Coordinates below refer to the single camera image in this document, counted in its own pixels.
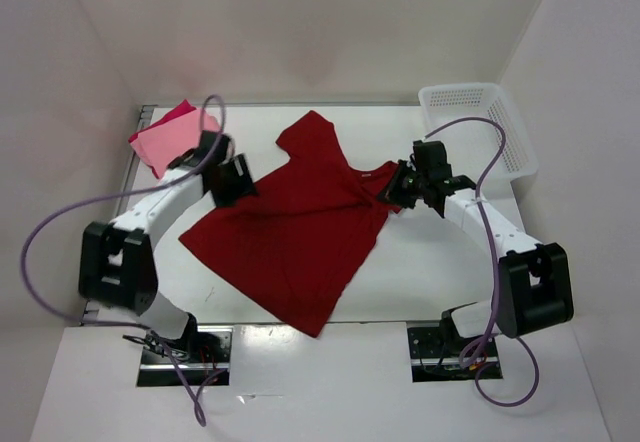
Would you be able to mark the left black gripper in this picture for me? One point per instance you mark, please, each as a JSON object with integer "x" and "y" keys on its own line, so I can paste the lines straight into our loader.
{"x": 245, "y": 184}

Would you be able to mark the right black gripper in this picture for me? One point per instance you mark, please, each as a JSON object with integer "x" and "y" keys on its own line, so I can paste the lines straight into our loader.
{"x": 392, "y": 191}

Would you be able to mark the light pink t shirt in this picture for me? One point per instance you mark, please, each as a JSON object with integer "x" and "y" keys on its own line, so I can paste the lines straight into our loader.
{"x": 159, "y": 146}

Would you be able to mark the magenta t shirt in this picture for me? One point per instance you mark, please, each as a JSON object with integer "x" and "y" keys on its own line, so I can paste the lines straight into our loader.
{"x": 181, "y": 109}

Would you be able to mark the dark red t shirt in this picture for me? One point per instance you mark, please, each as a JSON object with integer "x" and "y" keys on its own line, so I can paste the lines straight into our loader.
{"x": 294, "y": 246}

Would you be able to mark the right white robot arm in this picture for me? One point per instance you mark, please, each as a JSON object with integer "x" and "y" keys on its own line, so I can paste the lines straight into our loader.
{"x": 531, "y": 288}

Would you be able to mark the white plastic laundry basket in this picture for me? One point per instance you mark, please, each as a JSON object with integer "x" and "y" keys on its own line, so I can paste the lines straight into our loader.
{"x": 471, "y": 145}

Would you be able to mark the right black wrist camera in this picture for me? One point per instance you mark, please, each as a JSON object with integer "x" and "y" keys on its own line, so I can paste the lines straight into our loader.
{"x": 430, "y": 160}

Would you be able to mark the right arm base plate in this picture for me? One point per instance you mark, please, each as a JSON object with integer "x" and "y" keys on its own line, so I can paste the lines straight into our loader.
{"x": 432, "y": 361}

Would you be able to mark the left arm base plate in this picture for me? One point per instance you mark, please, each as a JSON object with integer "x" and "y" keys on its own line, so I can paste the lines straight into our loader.
{"x": 156, "y": 370}

